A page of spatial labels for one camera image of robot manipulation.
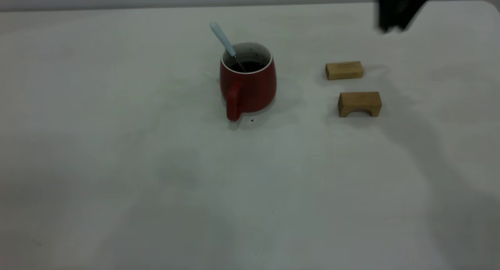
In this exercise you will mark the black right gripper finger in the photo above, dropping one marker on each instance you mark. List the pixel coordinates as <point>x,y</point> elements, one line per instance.
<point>414,2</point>
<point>388,8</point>

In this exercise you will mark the arched wooden block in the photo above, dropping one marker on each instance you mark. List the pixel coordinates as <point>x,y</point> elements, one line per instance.
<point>359,100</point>

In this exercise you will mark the flat rectangular wooden block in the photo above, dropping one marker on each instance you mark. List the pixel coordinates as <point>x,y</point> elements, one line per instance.
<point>343,70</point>

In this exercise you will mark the red ceramic cup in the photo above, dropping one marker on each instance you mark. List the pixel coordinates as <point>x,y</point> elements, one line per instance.
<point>254,86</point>

